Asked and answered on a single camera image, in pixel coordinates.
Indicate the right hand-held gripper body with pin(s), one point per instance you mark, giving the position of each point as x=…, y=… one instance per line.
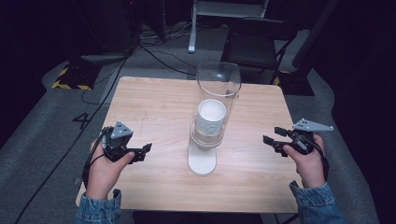
x=303, y=141

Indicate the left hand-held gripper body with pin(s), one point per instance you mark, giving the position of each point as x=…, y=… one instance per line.
x=117, y=140

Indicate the white metal stand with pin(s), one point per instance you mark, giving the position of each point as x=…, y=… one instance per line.
x=192, y=31

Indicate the person's right hand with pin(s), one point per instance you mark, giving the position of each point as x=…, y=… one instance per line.
x=308, y=168

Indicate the dark cabinet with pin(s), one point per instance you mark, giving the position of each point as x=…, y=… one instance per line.
x=106, y=25

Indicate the black slanted pole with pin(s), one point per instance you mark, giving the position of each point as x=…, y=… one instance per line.
x=314, y=34

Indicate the black yellow striped floor base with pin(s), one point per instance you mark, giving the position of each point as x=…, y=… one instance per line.
x=77, y=77
x=295, y=85

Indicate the clear tube cup dispenser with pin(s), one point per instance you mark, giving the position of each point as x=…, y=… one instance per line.
x=202, y=161

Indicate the white paper cup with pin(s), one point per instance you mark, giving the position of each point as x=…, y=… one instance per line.
x=211, y=113

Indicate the black chair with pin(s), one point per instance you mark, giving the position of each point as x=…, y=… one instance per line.
x=252, y=46

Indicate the person's left hand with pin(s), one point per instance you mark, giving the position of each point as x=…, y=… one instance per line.
x=102, y=174

